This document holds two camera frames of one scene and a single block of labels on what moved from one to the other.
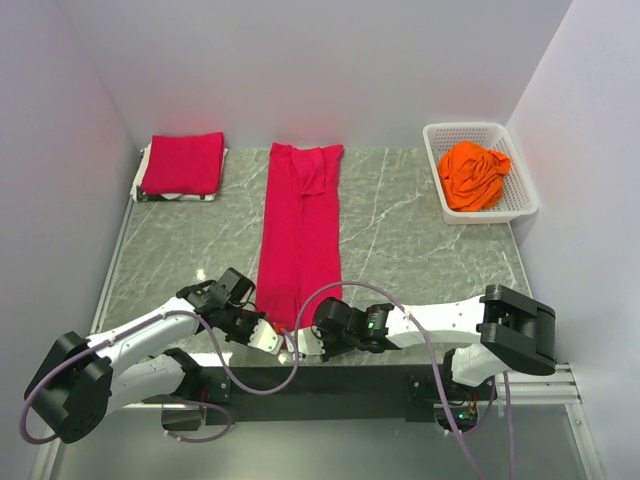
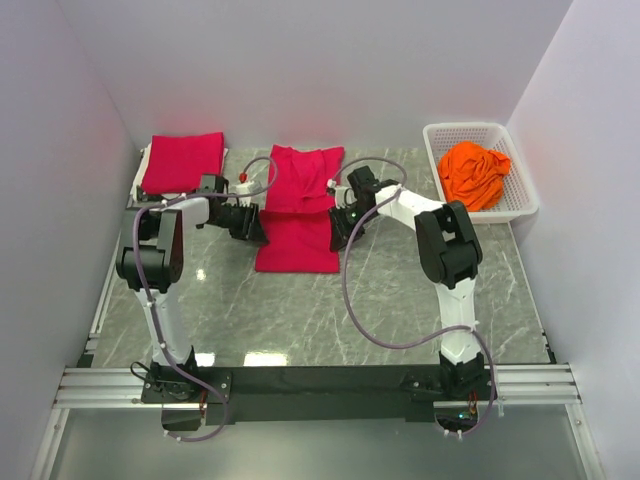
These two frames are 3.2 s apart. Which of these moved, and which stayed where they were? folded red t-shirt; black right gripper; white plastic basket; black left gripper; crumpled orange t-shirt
Moved: black left gripper; black right gripper
Stayed: white plastic basket; crumpled orange t-shirt; folded red t-shirt
